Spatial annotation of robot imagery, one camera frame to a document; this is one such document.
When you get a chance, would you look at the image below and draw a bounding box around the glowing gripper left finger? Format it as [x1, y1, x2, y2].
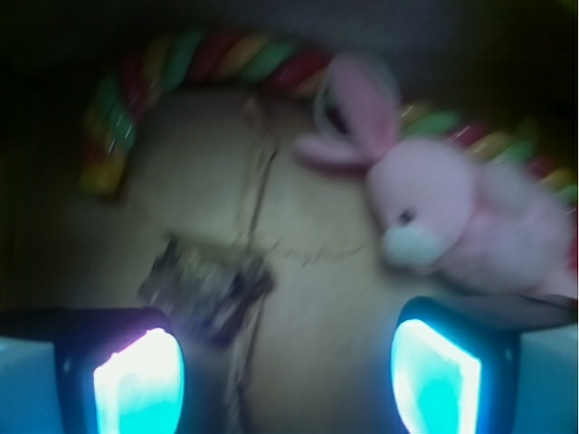
[1, 307, 185, 433]

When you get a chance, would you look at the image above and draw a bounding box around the grey brown rock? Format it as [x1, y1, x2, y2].
[138, 236, 274, 346]

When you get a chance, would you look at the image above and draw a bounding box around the pink plush bunny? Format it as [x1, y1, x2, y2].
[294, 54, 578, 297]

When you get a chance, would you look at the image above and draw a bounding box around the multicolour twisted rope toy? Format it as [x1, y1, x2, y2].
[79, 27, 579, 204]

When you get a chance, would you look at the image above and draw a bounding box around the brown paper bag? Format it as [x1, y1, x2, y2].
[1, 1, 577, 433]

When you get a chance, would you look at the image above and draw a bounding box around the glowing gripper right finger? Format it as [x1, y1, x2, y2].
[391, 296, 578, 433]

